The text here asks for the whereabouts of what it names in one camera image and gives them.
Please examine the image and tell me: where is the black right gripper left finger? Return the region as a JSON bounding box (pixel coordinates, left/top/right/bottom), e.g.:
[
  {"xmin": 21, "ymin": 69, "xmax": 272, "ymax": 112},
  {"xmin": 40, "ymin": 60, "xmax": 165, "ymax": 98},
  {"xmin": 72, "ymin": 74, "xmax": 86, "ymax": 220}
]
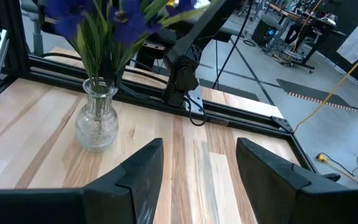
[{"xmin": 0, "ymin": 138, "xmax": 165, "ymax": 224}]

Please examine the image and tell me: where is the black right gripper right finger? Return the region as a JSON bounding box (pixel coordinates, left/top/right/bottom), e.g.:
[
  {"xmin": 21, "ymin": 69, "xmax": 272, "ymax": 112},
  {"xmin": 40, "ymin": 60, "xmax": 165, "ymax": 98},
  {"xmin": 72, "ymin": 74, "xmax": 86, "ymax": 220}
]
[{"xmin": 235, "ymin": 137, "xmax": 358, "ymax": 224}]

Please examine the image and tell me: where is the violet artificial flower stem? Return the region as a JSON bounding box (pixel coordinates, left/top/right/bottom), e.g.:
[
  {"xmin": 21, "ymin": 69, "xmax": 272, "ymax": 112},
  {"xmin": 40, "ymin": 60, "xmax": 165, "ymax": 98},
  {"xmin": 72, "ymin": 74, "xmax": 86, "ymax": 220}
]
[{"xmin": 44, "ymin": 0, "xmax": 220, "ymax": 94}]

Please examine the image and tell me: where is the clear glass vase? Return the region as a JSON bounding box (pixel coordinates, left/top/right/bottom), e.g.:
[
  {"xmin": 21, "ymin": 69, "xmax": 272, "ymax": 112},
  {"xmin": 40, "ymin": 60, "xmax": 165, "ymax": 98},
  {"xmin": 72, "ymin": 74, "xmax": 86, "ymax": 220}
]
[{"xmin": 74, "ymin": 77, "xmax": 120, "ymax": 153}]

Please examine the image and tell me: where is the pile of loose flowers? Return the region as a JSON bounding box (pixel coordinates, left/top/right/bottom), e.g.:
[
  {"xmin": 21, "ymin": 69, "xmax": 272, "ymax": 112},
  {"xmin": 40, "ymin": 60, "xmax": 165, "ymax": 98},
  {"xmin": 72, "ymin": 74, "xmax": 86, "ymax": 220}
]
[{"xmin": 0, "ymin": 0, "xmax": 341, "ymax": 183}]

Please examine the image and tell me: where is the black orange-striped floor mat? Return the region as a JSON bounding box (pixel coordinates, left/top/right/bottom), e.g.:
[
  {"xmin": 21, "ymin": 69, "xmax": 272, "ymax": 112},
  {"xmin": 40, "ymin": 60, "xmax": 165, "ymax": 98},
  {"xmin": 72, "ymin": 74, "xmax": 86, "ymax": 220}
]
[{"xmin": 275, "ymin": 78, "xmax": 358, "ymax": 114}]

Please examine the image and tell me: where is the black computer tower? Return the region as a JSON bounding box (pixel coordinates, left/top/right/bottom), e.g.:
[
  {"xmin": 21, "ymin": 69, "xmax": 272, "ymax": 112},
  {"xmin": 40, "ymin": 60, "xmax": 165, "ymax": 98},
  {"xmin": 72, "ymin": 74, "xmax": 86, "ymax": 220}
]
[{"xmin": 252, "ymin": 19, "xmax": 280, "ymax": 47}]

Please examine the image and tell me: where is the cluttered wooden workbench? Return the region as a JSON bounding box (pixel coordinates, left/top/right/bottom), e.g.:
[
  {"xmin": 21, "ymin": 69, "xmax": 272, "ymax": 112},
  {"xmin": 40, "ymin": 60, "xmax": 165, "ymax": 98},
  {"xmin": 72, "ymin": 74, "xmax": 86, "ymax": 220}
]
[{"xmin": 267, "ymin": 0, "xmax": 347, "ymax": 74}]

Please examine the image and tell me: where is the yellow extension cord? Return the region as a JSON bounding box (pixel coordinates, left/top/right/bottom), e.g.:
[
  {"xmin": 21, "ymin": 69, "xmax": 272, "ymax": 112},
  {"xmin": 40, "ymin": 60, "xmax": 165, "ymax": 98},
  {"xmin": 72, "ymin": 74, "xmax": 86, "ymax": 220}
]
[{"xmin": 316, "ymin": 152, "xmax": 358, "ymax": 189}]

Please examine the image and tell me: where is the black base cable loop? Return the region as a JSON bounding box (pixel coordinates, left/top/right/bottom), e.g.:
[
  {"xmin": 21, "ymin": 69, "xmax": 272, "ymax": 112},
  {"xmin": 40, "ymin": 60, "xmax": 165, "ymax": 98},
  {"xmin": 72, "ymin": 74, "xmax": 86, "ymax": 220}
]
[{"xmin": 182, "ymin": 89, "xmax": 208, "ymax": 127}]

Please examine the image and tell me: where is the yellow hanging cable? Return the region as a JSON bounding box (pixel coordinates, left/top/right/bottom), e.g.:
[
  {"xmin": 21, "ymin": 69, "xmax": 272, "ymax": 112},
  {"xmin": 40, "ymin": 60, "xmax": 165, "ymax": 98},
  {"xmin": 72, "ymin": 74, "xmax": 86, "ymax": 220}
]
[{"xmin": 293, "ymin": 42, "xmax": 358, "ymax": 134}]

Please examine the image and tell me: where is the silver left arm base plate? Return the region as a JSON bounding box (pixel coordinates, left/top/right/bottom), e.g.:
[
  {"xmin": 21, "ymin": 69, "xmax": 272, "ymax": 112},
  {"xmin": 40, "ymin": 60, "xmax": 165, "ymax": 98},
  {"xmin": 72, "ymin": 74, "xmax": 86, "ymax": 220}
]
[{"xmin": 185, "ymin": 85, "xmax": 205, "ymax": 116}]

